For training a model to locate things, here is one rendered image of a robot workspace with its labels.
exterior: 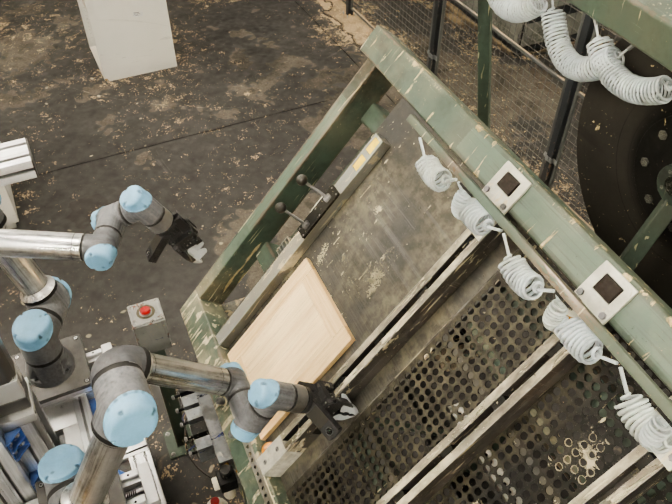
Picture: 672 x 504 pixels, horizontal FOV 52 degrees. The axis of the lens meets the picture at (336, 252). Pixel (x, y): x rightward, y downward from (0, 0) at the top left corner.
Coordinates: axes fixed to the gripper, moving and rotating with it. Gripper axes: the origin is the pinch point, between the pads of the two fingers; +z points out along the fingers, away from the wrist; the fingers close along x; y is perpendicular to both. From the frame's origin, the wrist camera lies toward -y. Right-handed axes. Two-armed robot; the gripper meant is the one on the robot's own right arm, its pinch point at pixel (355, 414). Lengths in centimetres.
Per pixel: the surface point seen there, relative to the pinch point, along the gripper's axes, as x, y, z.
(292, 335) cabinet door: 8.6, 38.7, -0.4
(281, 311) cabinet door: 8, 50, -1
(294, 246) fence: -10, 62, -4
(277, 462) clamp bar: 30.4, 5.0, -4.4
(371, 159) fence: -50, 61, -2
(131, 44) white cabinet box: 72, 418, 48
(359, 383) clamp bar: -6.8, 5.5, -1.1
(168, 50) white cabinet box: 63, 420, 76
